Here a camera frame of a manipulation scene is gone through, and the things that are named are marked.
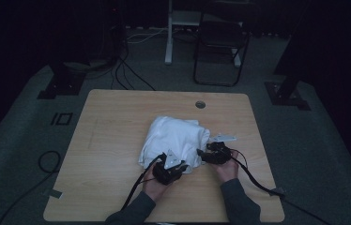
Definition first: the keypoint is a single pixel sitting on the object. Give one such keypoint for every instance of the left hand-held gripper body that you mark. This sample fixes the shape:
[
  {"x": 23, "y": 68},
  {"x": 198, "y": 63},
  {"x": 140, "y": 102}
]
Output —
[{"x": 165, "y": 172}]

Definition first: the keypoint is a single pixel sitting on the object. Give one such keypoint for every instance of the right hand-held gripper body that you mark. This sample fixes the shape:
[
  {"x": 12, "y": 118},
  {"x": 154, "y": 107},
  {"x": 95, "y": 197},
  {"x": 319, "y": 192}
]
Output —
[{"x": 219, "y": 153}]

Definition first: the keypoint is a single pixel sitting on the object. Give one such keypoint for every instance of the white pleated skirt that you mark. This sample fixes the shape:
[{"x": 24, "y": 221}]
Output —
[{"x": 173, "y": 137}]

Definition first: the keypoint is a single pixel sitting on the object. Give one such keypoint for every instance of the person's right hand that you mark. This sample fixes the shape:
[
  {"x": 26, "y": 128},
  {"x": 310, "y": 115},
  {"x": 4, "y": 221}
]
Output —
[{"x": 228, "y": 170}]

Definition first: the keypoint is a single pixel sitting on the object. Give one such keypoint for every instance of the person's left hand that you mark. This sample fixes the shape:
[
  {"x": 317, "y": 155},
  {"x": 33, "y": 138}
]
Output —
[{"x": 155, "y": 189}]

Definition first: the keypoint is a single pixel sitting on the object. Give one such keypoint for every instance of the grey tape strip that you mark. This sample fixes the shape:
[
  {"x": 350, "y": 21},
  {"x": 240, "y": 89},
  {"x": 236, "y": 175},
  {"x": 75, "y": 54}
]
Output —
[
  {"x": 278, "y": 192},
  {"x": 54, "y": 193}
]

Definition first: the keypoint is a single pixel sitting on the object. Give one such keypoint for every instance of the black stand base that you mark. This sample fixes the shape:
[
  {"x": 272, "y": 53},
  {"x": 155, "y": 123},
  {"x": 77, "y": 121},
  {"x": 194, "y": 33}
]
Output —
[
  {"x": 286, "y": 95},
  {"x": 62, "y": 84}
]

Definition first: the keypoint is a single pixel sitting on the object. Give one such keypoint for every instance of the black folding chair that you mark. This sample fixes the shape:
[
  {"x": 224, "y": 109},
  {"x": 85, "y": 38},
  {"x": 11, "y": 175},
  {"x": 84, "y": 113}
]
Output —
[{"x": 220, "y": 34}]

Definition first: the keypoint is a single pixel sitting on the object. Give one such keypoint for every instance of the white metal stand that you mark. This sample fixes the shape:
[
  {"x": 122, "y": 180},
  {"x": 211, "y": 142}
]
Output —
[{"x": 169, "y": 37}]

